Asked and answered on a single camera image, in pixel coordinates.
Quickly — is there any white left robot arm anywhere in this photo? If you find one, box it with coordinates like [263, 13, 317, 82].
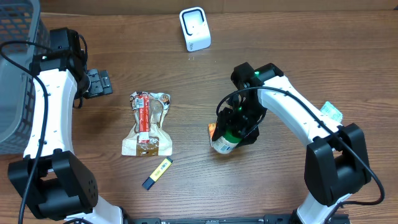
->
[8, 28, 129, 223]

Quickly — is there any teal tissue packet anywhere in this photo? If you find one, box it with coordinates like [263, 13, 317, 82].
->
[320, 101, 343, 123]

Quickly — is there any green lid jar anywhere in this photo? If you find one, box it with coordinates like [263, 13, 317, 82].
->
[211, 130, 242, 154]

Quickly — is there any brown snack pouch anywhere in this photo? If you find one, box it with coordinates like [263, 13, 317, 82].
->
[121, 91, 173, 157]

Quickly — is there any yellow highlighter marker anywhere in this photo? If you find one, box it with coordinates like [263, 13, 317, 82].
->
[142, 157, 173, 190]

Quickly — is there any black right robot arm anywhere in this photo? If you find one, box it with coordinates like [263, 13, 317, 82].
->
[208, 62, 371, 223]

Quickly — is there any white barcode scanner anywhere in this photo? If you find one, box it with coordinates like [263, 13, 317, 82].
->
[179, 7, 211, 52]

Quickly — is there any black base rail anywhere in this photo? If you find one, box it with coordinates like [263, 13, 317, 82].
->
[124, 213, 352, 224]

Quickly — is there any orange juice carton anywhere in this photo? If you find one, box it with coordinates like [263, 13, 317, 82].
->
[208, 123, 216, 146]

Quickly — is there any grey plastic mesh basket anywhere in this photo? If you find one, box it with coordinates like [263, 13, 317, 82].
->
[1, 0, 50, 154]

